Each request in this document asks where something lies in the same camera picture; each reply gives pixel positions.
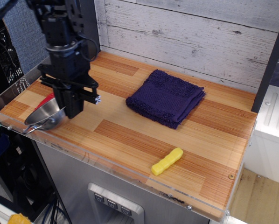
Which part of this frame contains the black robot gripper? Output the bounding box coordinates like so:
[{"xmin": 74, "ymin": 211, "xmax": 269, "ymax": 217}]
[{"xmin": 38, "ymin": 44, "xmax": 101, "ymax": 119}]

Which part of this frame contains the stainless steel bowl with handles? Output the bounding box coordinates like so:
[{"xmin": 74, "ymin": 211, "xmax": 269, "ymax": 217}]
[{"xmin": 22, "ymin": 98, "xmax": 69, "ymax": 134}]

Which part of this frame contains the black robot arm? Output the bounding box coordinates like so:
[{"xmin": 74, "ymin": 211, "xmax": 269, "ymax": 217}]
[{"xmin": 27, "ymin": 0, "xmax": 100, "ymax": 119}]

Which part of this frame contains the yellow plastic stick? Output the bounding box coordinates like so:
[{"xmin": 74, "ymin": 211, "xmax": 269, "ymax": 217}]
[{"xmin": 151, "ymin": 147, "xmax": 183, "ymax": 176}]

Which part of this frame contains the black plastic crate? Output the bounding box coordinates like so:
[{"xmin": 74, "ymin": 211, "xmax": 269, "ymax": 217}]
[{"xmin": 0, "ymin": 27, "xmax": 23, "ymax": 88}]

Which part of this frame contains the clear acrylic table guard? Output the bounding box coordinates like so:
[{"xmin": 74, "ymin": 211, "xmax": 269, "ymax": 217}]
[{"xmin": 0, "ymin": 32, "xmax": 245, "ymax": 223}]

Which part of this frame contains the purple folded towel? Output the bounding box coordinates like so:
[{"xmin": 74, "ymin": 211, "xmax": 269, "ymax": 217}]
[{"xmin": 126, "ymin": 70, "xmax": 206, "ymax": 129}]

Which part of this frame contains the silver button panel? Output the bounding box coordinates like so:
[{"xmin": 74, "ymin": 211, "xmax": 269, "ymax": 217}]
[{"xmin": 87, "ymin": 182, "xmax": 145, "ymax": 224}]

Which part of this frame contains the white ribbed box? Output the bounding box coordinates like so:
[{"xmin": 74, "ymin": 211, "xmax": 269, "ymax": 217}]
[{"xmin": 244, "ymin": 85, "xmax": 279, "ymax": 182}]

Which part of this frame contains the red handled metal spoon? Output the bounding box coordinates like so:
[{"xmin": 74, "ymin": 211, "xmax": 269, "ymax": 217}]
[{"xmin": 35, "ymin": 93, "xmax": 55, "ymax": 110}]

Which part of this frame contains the dark grey left post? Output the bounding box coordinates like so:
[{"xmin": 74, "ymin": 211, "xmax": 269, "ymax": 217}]
[{"xmin": 80, "ymin": 0, "xmax": 100, "ymax": 61}]

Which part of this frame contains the dark grey post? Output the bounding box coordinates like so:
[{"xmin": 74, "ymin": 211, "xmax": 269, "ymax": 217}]
[
  {"xmin": 80, "ymin": 0, "xmax": 100, "ymax": 61},
  {"xmin": 251, "ymin": 32, "xmax": 279, "ymax": 113}
]

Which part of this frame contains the dark grey right post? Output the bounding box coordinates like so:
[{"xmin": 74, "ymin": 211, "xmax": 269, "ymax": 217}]
[{"xmin": 251, "ymin": 32, "xmax": 279, "ymax": 113}]

